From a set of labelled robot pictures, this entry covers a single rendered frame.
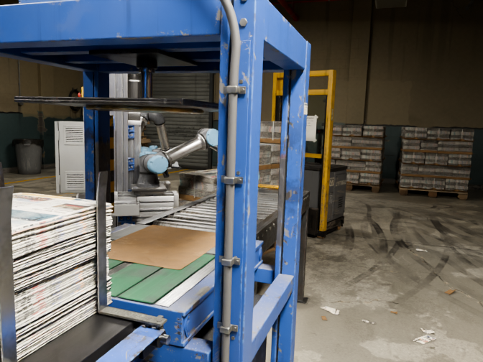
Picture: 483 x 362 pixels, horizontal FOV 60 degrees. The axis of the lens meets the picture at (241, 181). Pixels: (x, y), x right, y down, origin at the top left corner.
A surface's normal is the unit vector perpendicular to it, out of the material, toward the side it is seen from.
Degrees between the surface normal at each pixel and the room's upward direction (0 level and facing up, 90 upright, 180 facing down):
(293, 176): 90
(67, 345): 0
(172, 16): 90
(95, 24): 90
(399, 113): 90
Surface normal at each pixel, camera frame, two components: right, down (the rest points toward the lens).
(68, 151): 0.27, 0.14
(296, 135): -0.33, 0.12
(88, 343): 0.04, -0.99
